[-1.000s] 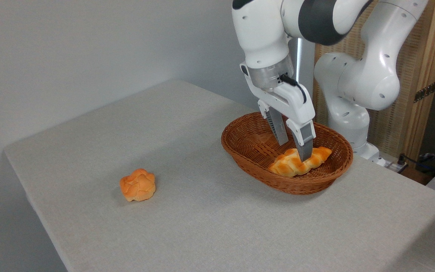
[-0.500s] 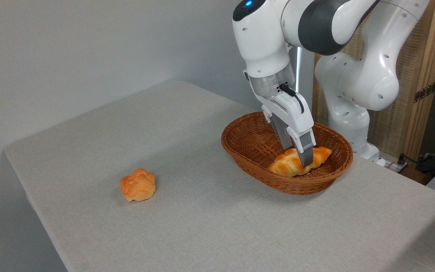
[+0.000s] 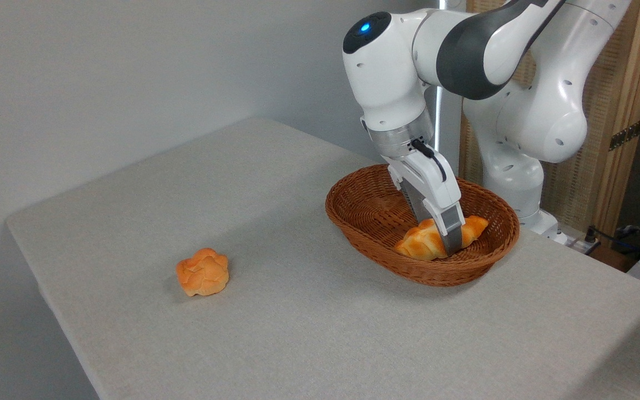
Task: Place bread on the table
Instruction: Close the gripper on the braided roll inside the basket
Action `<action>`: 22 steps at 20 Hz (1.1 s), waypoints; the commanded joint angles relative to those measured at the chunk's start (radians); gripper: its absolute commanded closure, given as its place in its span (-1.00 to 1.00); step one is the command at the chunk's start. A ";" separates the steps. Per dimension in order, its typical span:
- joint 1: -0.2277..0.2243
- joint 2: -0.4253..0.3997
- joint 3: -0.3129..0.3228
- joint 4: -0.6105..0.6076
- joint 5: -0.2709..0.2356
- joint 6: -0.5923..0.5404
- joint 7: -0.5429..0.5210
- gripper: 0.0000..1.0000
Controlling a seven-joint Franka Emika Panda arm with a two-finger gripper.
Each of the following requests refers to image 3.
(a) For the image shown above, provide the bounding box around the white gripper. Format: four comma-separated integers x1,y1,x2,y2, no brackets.
382,147,466,257

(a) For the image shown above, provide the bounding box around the long braided bread loaf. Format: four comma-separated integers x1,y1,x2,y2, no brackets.
394,215,489,261

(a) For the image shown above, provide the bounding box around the round orange bread bun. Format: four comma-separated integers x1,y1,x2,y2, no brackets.
176,248,230,297

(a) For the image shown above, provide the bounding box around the brown wicker basket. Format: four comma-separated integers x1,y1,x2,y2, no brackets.
325,163,521,287

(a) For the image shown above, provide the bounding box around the grey tablecloth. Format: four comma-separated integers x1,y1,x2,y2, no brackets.
6,117,640,400

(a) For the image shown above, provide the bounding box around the brown wooden box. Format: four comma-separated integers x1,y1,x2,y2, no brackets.
591,244,638,273

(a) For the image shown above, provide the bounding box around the metal screen hinge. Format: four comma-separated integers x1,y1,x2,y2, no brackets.
609,119,640,152

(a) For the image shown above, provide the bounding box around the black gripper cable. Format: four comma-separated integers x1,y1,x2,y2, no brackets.
411,138,448,182

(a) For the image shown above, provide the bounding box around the black plug with cable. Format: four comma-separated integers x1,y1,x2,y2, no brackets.
584,226,640,257

